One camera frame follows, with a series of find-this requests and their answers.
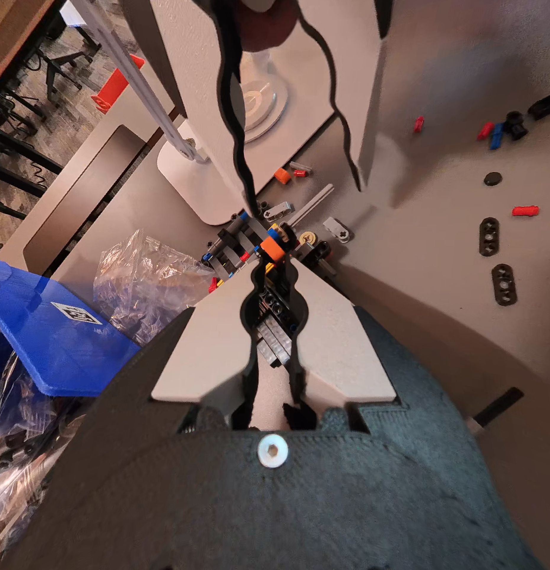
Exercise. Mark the long grey lego axle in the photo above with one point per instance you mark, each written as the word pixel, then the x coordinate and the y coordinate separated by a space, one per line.
pixel 312 205

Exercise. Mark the orange plastic bracket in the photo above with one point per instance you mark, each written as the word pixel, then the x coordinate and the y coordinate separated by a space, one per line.
pixel 114 87

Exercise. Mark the black connector with blue pin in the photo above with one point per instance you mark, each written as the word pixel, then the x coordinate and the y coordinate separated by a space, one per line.
pixel 515 124

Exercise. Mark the blue plastic bin lid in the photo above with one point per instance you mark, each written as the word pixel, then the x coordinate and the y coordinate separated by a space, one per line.
pixel 56 338

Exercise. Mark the black lego axle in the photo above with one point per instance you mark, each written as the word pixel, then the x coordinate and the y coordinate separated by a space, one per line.
pixel 499 404

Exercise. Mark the wooden desk top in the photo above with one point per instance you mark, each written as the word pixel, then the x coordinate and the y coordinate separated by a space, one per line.
pixel 12 31

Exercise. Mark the multicoloured lego assembly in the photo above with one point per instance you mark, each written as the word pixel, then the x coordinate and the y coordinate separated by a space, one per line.
pixel 275 251

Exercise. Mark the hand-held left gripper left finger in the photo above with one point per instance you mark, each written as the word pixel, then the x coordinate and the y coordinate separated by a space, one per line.
pixel 208 343

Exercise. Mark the orange lego piece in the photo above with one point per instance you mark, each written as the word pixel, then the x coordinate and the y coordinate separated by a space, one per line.
pixel 282 175

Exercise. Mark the grey and red lego pin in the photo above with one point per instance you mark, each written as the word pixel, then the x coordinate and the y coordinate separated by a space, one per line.
pixel 300 169

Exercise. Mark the dark maroon round object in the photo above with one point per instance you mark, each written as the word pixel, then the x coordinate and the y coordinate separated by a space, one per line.
pixel 275 29

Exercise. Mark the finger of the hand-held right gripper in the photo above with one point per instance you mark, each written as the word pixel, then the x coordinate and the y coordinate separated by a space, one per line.
pixel 199 102
pixel 355 80

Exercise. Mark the black round disc piece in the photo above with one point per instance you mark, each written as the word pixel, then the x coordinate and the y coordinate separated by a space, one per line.
pixel 493 179

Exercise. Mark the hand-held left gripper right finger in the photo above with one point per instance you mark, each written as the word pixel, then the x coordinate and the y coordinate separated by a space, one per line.
pixel 341 343

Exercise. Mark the tan lego gear piece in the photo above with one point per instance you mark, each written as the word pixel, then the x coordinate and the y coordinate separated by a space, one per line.
pixel 308 238

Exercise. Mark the beige desk leg panel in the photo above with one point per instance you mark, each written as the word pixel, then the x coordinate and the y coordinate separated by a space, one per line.
pixel 70 191

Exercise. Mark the small red lego pin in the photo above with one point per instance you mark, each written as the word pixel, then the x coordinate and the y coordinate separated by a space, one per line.
pixel 418 124
pixel 485 130

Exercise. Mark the black office chair base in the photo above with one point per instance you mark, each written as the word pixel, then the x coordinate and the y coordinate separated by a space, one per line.
pixel 61 67

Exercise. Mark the black lego beam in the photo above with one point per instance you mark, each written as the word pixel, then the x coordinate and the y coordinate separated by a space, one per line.
pixel 489 236
pixel 544 105
pixel 504 284

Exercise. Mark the grey lego beam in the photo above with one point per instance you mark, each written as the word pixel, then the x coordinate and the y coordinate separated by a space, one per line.
pixel 277 209

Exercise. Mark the long red lego pin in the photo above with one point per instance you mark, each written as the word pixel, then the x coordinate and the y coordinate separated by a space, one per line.
pixel 525 210

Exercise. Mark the white post with round disc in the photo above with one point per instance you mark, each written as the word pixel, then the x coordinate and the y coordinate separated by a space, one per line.
pixel 259 104

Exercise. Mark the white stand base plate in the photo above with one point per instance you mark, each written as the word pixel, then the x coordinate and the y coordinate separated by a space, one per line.
pixel 194 187

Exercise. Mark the clear plastic bag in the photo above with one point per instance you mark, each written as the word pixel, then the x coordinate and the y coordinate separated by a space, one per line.
pixel 16 445
pixel 145 276

